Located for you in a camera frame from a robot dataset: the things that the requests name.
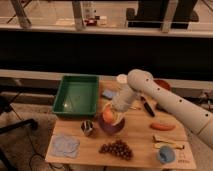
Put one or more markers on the red bowl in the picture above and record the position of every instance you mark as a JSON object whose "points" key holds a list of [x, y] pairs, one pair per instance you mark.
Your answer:
{"points": [[163, 84]]}

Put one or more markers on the small metallic cup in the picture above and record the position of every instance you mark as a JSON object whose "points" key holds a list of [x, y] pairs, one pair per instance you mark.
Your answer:
{"points": [[87, 127]]}

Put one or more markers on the light blue cloth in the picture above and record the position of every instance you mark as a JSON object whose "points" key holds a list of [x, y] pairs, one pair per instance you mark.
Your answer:
{"points": [[64, 146]]}

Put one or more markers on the white round lid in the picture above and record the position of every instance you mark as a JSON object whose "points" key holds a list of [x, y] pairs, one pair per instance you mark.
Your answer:
{"points": [[121, 78]]}

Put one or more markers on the blue round object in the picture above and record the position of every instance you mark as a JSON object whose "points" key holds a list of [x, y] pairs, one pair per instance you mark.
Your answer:
{"points": [[166, 155]]}

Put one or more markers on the yellow banana peel piece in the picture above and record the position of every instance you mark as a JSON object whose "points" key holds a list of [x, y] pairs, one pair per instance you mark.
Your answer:
{"points": [[162, 141]]}

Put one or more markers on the orange apple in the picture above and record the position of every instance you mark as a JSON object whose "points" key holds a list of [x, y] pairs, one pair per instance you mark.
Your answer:
{"points": [[108, 116]]}

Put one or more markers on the green plastic tray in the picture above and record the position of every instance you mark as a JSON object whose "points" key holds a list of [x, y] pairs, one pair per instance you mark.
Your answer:
{"points": [[77, 96]]}

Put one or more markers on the purple bowl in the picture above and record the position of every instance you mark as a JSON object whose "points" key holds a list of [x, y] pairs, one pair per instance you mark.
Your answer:
{"points": [[109, 129]]}

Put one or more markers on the bunch of dark grapes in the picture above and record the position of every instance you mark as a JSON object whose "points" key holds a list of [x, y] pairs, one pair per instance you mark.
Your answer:
{"points": [[118, 148]]}

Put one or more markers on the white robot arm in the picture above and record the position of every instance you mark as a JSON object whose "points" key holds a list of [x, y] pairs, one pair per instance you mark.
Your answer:
{"points": [[198, 120]]}

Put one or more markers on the black chair base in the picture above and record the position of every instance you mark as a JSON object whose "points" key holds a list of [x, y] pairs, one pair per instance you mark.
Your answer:
{"points": [[6, 107]]}

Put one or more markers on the blue sponge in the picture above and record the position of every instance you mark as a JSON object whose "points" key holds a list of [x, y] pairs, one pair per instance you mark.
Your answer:
{"points": [[109, 94]]}

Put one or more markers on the orange carrot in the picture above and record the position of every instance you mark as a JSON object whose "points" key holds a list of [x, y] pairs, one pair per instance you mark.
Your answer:
{"points": [[162, 127]]}

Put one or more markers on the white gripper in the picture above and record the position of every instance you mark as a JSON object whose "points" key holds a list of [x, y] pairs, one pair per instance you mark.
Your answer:
{"points": [[121, 106]]}

